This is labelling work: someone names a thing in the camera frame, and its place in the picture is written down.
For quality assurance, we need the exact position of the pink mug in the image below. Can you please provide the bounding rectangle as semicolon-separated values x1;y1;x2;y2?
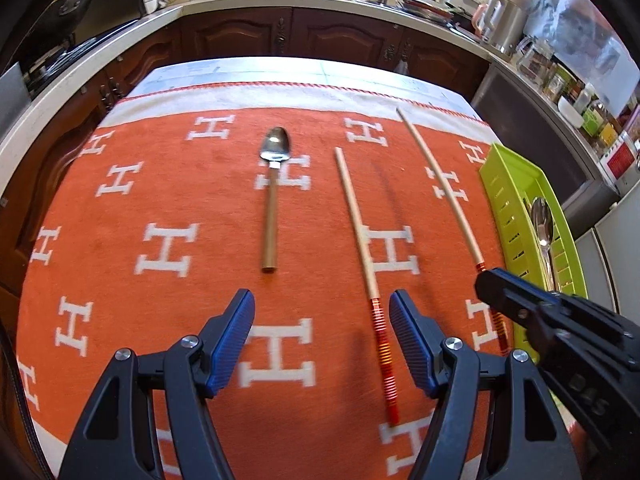
469;3;490;37

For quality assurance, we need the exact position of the stack of dishes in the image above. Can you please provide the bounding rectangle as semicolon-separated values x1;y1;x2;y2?
399;0;455;23

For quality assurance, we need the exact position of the green label bottle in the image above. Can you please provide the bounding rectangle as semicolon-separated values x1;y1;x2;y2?
581;102;608;137

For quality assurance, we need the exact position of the black gas stove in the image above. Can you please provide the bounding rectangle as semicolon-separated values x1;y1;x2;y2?
20;19;143;93

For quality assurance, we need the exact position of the green plastic tray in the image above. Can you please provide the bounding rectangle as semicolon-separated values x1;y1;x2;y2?
477;141;590;356

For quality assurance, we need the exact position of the large steel spoon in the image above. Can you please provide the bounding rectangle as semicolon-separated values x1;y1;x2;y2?
529;196;557;293

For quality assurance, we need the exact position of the dark wok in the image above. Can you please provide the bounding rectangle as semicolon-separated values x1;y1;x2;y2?
47;0;97;33

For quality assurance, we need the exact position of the grey appliance dark door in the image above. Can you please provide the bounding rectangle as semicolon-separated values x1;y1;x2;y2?
471;61;610;213

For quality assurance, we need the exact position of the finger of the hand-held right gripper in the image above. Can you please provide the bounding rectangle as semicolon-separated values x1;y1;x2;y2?
495;269;563;307
475;270;561;333

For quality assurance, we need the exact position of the cream chopstick red striped end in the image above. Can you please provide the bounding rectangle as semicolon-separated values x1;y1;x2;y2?
396;106;511;356
333;146;401;427

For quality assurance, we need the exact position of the stainless electric kettle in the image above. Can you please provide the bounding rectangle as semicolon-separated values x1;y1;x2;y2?
479;0;525;57

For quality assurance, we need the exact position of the orange white patterned blanket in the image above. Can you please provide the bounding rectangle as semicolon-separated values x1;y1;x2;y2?
14;82;543;480

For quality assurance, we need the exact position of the stainless steel counter panel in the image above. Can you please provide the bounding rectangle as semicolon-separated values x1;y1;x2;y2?
0;61;32;128

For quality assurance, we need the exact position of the shiny plastic wall cover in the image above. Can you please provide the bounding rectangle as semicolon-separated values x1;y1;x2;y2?
522;0;632;108

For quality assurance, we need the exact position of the pale blue table cover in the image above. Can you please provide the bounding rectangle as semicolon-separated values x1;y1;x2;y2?
124;56;483;121

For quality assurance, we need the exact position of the jar with red label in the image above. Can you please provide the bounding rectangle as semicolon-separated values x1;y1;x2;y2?
599;132;640;195

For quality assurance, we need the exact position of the clear bottle white cap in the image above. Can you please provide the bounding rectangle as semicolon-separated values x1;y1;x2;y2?
574;82;596;113

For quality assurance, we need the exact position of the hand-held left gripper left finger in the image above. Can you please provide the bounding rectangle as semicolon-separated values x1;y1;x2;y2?
57;288;256;480

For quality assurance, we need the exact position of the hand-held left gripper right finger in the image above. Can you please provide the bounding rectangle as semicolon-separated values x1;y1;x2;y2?
389;288;583;480

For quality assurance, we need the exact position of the glass pitcher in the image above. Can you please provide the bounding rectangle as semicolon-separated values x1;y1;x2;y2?
514;35;555;82

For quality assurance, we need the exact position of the steel spoon golden handle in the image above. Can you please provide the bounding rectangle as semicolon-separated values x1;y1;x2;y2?
257;126;296;275

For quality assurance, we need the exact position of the white bowl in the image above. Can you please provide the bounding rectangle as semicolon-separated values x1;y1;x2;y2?
556;96;585;130

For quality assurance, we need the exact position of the silver refrigerator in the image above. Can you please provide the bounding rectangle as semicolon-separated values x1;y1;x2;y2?
559;177;640;323

